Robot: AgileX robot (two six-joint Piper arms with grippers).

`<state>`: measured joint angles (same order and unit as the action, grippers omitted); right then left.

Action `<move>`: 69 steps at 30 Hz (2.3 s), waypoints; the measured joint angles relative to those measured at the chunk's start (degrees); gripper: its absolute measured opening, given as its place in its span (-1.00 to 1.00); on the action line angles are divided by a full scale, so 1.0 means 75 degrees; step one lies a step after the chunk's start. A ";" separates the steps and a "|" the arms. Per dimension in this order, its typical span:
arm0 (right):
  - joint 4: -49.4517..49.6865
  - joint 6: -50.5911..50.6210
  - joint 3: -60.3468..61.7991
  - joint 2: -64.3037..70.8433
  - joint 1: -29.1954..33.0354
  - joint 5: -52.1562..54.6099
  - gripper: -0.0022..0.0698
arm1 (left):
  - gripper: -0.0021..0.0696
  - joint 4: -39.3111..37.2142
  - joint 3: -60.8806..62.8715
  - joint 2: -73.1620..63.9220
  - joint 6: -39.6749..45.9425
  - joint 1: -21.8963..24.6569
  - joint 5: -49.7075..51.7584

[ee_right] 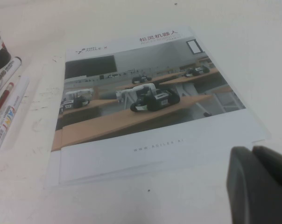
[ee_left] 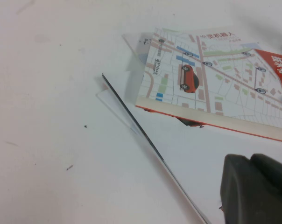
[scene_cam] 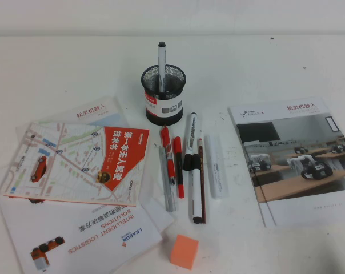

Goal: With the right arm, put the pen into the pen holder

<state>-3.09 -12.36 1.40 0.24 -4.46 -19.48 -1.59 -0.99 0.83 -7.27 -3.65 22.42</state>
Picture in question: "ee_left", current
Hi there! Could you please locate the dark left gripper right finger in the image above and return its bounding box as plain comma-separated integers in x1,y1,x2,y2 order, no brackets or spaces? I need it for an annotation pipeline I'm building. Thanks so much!
250,153,282,224

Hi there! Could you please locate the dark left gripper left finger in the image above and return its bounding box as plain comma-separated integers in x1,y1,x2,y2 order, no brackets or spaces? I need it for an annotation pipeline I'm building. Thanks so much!
219,153,261,224

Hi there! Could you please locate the white LEADOR logistics brochure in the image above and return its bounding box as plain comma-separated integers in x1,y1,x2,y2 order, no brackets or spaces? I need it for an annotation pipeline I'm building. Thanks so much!
101,73,282,224

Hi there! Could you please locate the map cover book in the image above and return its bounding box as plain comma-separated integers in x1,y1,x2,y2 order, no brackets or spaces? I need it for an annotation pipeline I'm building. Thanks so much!
135,27,282,143

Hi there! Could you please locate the white booklet red title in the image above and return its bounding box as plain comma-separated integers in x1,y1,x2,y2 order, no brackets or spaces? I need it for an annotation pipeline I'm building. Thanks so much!
155,24,261,51

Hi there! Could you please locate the clear plastic sheet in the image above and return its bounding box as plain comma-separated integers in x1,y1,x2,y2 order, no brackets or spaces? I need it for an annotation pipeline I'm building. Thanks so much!
121,31,155,105

